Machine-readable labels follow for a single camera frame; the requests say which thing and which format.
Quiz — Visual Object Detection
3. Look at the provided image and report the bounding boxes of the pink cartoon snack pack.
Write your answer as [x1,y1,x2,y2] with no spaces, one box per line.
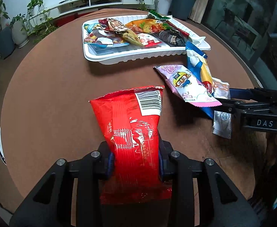
[154,65,222,107]

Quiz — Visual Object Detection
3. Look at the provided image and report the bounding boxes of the red snack bag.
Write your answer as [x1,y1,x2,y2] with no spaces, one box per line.
[90,86,172,205]

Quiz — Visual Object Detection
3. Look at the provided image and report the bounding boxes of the blue yellow snack pack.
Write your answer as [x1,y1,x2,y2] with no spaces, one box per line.
[185,41,231,121]

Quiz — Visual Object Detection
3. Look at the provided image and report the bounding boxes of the black snack bag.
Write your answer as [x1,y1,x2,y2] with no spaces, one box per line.
[153,29,188,47]

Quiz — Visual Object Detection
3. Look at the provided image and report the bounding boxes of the orange snack bag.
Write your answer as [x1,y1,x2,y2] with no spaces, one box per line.
[125,19,172,34]

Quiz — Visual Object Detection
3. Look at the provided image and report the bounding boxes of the green white snack bag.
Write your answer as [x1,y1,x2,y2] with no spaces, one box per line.
[146,10,172,21]

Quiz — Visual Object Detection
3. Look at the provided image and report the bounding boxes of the dark red small snack pack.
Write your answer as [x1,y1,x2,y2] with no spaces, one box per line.
[98,18,129,33]

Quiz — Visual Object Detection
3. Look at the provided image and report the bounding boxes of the white silver sachet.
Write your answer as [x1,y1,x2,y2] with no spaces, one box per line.
[213,111,232,139]

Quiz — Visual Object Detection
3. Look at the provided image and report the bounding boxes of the right side dark planter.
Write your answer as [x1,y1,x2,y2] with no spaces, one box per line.
[170,0,196,21]

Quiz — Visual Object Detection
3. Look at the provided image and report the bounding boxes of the white plastic tray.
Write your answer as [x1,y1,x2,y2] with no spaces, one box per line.
[82,18,211,65]

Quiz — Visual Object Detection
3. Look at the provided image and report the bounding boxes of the blue cartoon snack pack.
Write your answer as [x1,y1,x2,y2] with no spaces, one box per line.
[83,23,129,48]

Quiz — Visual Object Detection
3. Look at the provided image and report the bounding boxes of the potted plant white pot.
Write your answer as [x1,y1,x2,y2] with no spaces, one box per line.
[9,0,58,49]

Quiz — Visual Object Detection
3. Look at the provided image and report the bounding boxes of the white tv console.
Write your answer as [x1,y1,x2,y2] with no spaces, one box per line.
[45,0,155,19]

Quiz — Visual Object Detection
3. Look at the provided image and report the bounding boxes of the potted plant dark pot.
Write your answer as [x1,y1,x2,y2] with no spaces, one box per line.
[0,0,15,59]

